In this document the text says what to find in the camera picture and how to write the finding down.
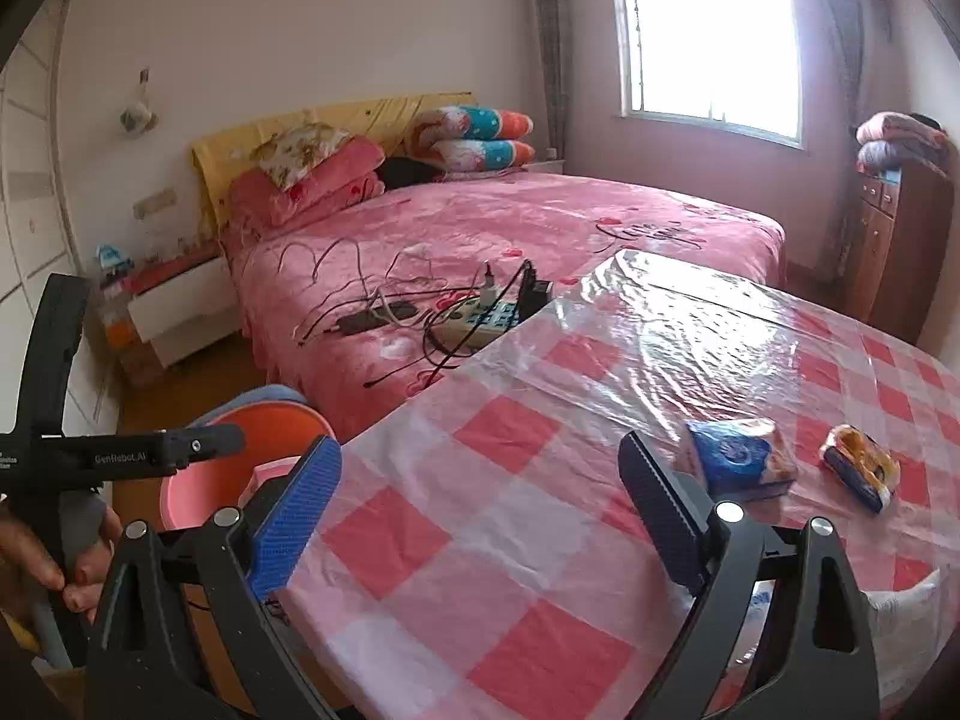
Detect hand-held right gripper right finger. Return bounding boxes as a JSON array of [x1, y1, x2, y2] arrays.
[[616, 431, 882, 720]]

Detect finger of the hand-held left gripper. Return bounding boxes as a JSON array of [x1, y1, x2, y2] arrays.
[[172, 424, 247, 473]]

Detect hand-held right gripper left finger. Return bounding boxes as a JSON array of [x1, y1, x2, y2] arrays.
[[82, 435, 346, 720]]

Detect pink plastic basin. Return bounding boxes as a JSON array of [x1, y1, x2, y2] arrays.
[[160, 403, 338, 533]]

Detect person's left hand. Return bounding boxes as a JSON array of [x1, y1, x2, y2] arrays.
[[0, 499, 125, 623]]

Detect pink packet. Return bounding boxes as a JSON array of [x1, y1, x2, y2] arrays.
[[240, 461, 295, 505]]

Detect grey blue rounded object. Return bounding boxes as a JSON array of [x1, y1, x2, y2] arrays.
[[225, 384, 310, 410]]

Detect blue packet with white logo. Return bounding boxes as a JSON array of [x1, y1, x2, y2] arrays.
[[684, 418, 797, 502]]

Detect white nightstand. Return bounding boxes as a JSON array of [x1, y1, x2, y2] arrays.
[[124, 255, 233, 368]]

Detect white wardrobe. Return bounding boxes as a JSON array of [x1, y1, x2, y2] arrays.
[[0, 0, 121, 443]]

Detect black phone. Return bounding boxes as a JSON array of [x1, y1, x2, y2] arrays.
[[334, 300, 417, 335]]

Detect yellow blue snack wrapper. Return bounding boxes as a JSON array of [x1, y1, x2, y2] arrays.
[[819, 424, 901, 515]]

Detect black charger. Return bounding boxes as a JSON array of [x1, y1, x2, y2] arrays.
[[517, 261, 556, 316]]

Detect pink pillows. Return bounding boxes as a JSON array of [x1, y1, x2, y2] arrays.
[[229, 136, 387, 230]]

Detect hanging cloth bag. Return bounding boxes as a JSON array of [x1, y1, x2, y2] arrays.
[[120, 69, 158, 140]]

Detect yellow headboard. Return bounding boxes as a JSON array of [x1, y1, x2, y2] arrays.
[[190, 92, 466, 241]]

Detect bed with pink bedspread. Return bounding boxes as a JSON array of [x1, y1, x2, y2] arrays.
[[217, 169, 787, 440]]

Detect wooden dresser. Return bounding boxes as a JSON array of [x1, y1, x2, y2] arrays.
[[847, 157, 960, 346]]

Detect teal orange rolled quilt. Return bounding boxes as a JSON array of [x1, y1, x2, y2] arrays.
[[431, 139, 537, 175], [412, 105, 535, 145]]

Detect stack of folded blankets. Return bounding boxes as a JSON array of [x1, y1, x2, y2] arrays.
[[856, 111, 950, 173]]

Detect grey plaid curtain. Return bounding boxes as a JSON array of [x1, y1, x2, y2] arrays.
[[814, 0, 872, 278], [525, 0, 568, 158]]

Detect window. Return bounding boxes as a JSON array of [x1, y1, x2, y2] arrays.
[[609, 0, 803, 151]]

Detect white power strip with cables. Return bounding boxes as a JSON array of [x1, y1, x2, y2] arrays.
[[277, 240, 533, 391]]

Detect white cable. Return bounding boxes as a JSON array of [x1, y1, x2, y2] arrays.
[[358, 247, 481, 325]]

